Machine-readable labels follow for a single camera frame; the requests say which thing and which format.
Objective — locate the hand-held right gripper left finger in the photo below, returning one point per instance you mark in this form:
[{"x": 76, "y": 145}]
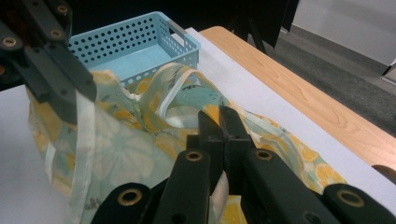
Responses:
[{"x": 193, "y": 180}]

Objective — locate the yellow patterned sleeveless shirt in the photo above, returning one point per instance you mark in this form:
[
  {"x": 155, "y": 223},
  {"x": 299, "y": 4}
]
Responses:
[{"x": 124, "y": 155}]

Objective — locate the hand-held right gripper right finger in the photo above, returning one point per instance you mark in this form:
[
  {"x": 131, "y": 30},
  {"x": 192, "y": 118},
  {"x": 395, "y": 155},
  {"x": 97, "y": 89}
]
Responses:
[{"x": 267, "y": 186}]

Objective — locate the blue perforated plastic basket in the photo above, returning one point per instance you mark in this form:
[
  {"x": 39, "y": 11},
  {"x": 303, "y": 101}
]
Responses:
[{"x": 140, "y": 59}]

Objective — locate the black curtain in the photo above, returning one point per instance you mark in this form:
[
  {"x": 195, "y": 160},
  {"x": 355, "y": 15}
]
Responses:
[{"x": 202, "y": 12}]

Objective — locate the black metal stand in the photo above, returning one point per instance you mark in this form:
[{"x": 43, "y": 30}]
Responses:
[{"x": 249, "y": 34}]

